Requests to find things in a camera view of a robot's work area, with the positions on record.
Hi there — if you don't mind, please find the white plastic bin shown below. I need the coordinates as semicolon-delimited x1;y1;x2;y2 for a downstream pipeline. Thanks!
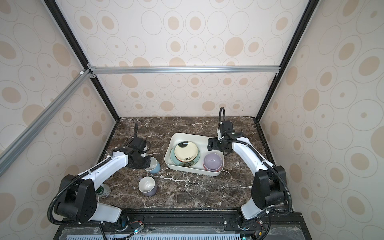
164;133;224;177

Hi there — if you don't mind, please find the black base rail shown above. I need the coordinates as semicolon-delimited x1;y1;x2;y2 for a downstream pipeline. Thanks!
54;209;311;240

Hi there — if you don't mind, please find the grey purple mug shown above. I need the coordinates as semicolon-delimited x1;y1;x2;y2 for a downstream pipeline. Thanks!
139;177;157;197

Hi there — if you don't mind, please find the mint green floral plate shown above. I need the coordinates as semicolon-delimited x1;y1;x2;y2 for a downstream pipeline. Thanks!
170;146;200;168

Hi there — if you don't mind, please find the green drink can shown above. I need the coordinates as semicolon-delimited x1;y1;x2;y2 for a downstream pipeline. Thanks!
96;184;111;198

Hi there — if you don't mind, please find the lilac purple bowl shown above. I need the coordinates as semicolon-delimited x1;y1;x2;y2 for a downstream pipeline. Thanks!
203;153;224;172

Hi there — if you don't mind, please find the horizontal aluminium frame bar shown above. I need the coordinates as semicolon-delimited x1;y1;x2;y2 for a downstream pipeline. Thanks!
91;66;280;74

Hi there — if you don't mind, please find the cream floral plate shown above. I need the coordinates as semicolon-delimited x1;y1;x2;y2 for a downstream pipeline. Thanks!
175;141;199;162

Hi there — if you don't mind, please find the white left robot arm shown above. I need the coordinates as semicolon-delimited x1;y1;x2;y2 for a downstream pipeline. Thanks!
47;136;151;227

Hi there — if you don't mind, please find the left diagonal aluminium bar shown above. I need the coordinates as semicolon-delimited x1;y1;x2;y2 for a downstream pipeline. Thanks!
1;70;91;175

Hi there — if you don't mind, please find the light blue mug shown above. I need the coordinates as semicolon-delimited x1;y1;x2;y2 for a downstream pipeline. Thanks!
145;157;161;174

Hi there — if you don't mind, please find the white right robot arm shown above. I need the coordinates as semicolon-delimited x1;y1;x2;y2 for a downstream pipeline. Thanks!
207;120;293;220

